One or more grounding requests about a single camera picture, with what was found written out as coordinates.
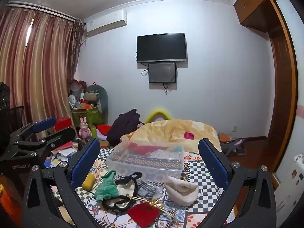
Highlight pink bunny plush toy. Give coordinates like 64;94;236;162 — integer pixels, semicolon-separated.
79;117;92;139

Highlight white air conditioner unit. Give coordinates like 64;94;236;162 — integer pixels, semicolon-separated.
86;9;127;36

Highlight green knitted garment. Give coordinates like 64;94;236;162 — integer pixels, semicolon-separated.
93;170;119;202

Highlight patterned patchwork bedsheet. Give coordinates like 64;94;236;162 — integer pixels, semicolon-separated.
75;148;223;227

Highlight small black wall monitor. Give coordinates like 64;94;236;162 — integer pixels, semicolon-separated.
148;62;176;83

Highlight red velvet pouch gold ribbon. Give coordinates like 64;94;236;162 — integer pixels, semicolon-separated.
127;200;164;228

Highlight white stickered suitcase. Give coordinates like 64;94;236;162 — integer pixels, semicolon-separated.
275;153;303;227

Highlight grey green plush pillow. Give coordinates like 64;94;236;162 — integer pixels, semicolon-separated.
84;84;108;124

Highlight red striped curtain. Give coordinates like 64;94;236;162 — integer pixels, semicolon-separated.
1;7;85;124

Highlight grey gloves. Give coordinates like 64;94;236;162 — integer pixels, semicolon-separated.
137;180;164;200

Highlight dark purple jacket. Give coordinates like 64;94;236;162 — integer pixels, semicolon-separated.
107;109;141;147

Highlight cream beige soft pouch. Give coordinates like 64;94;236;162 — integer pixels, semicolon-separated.
164;176;199;207

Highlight green cardboard box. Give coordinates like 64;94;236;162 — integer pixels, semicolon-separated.
72;107;103;127

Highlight yellow fuzzy ring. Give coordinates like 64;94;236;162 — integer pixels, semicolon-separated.
144;108;172;124

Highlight yellow green sponge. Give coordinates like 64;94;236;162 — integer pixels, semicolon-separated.
82;173;96;191

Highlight white bag with black straps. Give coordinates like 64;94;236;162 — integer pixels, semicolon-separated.
101;172;142;213

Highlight red box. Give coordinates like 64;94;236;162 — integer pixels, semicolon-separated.
54;117;72;132

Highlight clear plastic storage bin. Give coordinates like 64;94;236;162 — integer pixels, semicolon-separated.
106;139;184;182

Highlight wall mounted black television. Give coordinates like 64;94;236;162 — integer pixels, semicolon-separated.
137;33;187;63

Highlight brown wooden wardrobe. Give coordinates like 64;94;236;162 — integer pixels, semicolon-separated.
231;0;298;173

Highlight orange yellow blanket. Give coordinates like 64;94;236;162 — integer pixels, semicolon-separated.
121;120;222;153

